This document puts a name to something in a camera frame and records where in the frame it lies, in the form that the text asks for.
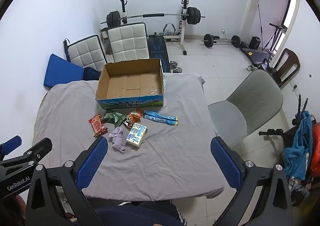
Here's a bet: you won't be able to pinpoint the white bench press rack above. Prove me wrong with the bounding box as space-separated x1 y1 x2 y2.
119 0 190 56

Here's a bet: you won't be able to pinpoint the thin black pole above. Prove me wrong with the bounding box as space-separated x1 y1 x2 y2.
257 4 263 49

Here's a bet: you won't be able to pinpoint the window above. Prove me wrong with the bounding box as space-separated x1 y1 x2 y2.
281 0 300 54

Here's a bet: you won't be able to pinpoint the chrome dumbbell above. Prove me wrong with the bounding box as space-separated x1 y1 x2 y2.
169 61 183 74

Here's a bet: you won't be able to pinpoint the black handlebar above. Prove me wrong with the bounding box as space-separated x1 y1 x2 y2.
259 128 294 141

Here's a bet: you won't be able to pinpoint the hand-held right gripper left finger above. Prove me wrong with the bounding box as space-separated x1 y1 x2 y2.
26 136 108 226

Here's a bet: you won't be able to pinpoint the red snack packet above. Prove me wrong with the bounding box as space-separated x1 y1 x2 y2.
88 113 108 138

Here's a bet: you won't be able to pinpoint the orange panda snack packet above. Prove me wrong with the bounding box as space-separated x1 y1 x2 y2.
122 108 143 126

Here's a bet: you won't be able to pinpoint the black speaker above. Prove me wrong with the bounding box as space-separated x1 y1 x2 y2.
248 37 261 50

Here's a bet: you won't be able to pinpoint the black weight bench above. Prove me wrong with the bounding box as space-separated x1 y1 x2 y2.
147 36 170 74

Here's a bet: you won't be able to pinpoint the black treadmill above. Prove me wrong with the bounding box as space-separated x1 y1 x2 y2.
240 46 274 65

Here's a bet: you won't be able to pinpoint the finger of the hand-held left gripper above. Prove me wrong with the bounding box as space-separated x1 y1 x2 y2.
0 137 53 174
0 135 22 158

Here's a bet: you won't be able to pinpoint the green snack packet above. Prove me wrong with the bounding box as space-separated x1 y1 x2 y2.
102 109 127 127

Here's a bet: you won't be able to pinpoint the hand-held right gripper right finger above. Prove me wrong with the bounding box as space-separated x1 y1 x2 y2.
210 136 293 226

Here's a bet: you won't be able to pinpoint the long barbell with black plates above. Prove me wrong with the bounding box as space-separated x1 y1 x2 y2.
100 7 206 28

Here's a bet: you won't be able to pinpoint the grey shell chair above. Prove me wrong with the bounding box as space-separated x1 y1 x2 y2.
208 69 284 148

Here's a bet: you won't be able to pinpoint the white padded chair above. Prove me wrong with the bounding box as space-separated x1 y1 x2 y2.
107 22 150 63
67 34 107 72

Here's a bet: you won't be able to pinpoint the brown wooden chair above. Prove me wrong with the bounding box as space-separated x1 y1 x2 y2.
265 48 301 88

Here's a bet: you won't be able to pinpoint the black twin rods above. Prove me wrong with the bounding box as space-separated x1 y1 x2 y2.
297 95 309 116

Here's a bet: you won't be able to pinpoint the blue white tissue pack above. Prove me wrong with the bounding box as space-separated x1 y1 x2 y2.
125 123 148 147

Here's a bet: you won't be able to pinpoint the cardboard box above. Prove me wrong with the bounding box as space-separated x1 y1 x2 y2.
95 58 166 110

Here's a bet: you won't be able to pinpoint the metal cable row handle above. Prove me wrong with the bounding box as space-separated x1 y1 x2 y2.
163 23 177 35

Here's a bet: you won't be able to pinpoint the person's legs in dark trousers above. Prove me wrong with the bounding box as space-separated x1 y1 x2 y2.
71 201 188 226

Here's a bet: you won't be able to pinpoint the long blue snack packet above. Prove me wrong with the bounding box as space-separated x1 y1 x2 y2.
143 110 179 126

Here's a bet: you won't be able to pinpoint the blue folded mat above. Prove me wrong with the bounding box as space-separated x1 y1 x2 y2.
44 53 85 89

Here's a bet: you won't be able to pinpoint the orange bag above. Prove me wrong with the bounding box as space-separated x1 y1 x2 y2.
309 122 320 179

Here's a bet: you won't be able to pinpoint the blue hanging clothes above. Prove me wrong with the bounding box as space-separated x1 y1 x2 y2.
283 111 313 181

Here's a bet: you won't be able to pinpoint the short barbell with black plates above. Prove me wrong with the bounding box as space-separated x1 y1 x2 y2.
201 34 242 49

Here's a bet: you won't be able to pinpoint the black rod with strap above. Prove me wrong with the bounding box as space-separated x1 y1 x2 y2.
63 39 70 62

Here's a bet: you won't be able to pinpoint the grey table cloth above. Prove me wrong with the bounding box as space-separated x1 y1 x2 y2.
35 73 225 201

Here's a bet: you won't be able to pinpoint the dark blue garment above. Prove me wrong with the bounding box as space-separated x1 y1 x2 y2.
83 67 102 82

